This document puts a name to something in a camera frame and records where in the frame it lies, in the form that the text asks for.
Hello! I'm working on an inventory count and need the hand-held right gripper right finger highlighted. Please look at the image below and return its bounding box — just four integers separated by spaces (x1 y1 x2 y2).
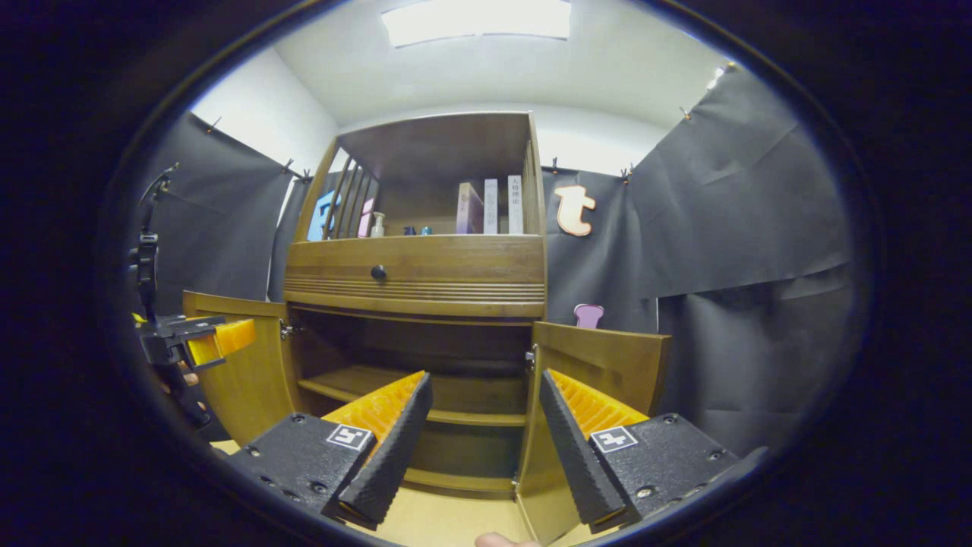
538 368 741 533

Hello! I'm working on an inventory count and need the wooden cabinet door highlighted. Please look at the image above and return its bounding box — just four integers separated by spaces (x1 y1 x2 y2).
516 321 673 546
182 291 301 445

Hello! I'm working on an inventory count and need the white book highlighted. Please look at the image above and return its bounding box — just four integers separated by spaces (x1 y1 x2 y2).
507 175 525 235

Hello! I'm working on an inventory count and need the large ceiling light panel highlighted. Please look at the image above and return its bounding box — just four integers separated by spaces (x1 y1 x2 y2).
381 0 572 49

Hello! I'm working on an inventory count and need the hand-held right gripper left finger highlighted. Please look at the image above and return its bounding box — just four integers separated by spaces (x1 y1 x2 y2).
228 371 434 531

